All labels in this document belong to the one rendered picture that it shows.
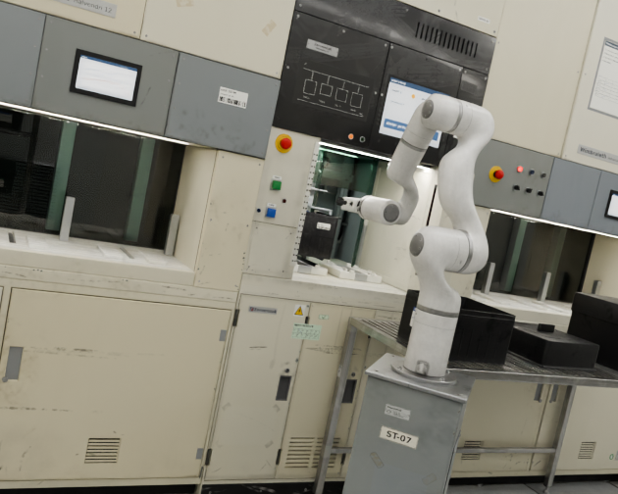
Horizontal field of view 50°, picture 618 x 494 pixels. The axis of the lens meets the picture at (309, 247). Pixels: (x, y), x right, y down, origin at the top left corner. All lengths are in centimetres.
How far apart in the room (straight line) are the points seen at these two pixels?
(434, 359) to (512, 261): 182
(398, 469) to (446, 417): 20
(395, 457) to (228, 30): 143
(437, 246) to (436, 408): 43
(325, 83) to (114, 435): 143
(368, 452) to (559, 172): 169
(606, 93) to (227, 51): 178
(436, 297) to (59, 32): 134
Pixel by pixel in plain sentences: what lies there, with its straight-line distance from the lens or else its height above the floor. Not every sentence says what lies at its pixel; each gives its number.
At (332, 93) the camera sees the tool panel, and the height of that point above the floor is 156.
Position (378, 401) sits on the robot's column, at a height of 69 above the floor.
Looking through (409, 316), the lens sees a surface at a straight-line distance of 235.
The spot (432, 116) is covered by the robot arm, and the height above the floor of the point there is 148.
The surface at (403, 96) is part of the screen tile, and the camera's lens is 259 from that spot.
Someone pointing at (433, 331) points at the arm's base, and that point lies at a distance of 186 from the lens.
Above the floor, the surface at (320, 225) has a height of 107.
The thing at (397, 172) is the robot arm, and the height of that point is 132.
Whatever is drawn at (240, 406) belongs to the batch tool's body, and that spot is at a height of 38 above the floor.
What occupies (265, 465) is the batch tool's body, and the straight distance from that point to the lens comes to 266.
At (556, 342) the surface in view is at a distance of 250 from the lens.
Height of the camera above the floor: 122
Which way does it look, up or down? 5 degrees down
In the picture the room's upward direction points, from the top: 12 degrees clockwise
